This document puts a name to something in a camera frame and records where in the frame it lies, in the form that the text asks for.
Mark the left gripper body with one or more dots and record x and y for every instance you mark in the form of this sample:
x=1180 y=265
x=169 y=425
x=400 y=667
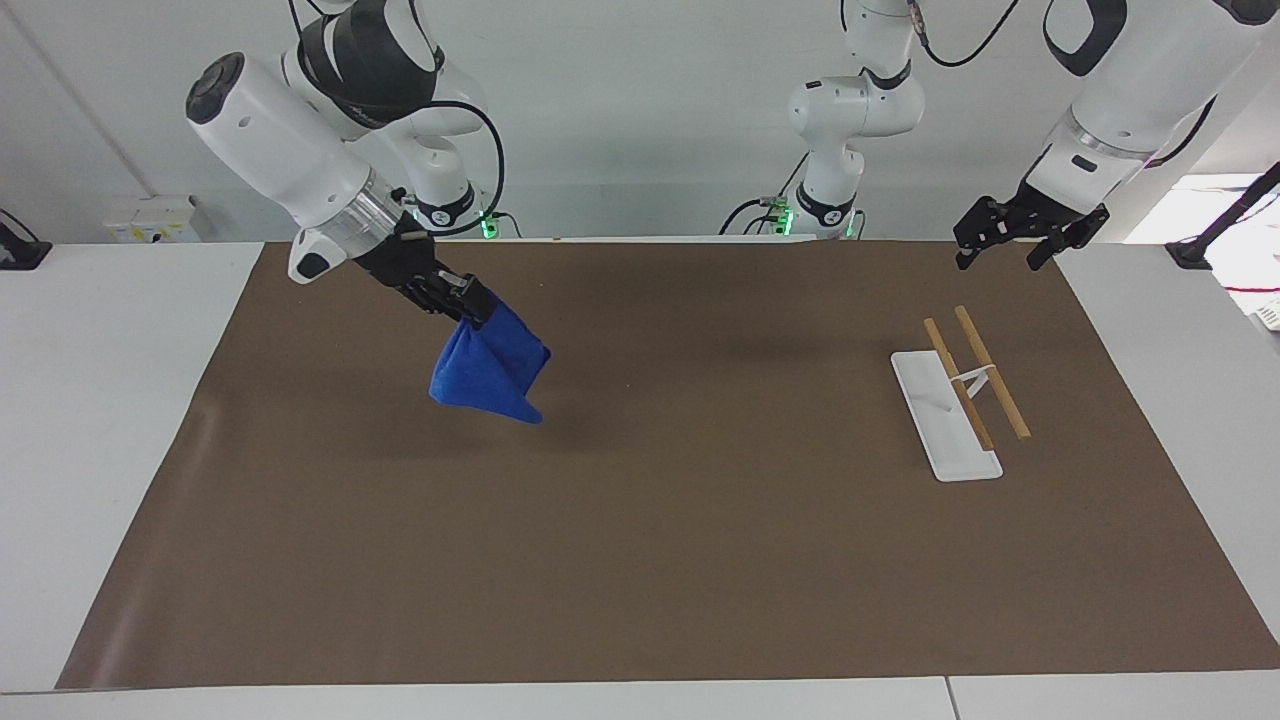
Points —
x=1062 y=215

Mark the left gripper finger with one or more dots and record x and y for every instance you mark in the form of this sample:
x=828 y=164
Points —
x=985 y=225
x=1055 y=246

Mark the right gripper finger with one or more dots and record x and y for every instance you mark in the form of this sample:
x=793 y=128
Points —
x=446 y=303
x=468 y=286

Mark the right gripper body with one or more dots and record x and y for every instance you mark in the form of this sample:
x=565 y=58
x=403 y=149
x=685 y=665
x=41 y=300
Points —
x=398 y=256

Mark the blue towel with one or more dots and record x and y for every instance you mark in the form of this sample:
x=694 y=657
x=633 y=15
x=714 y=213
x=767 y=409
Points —
x=490 y=365

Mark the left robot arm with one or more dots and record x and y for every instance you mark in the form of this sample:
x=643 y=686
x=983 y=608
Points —
x=850 y=110

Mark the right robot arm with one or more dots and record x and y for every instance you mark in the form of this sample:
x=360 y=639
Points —
x=280 y=140

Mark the black stand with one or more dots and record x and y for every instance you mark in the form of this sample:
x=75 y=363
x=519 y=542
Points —
x=18 y=252
x=1192 y=250

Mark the white rack with wooden bars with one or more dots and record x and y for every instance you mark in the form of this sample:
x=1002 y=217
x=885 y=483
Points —
x=945 y=420

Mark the white wall socket box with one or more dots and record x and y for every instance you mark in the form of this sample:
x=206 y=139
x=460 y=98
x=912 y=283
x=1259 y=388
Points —
x=150 y=218

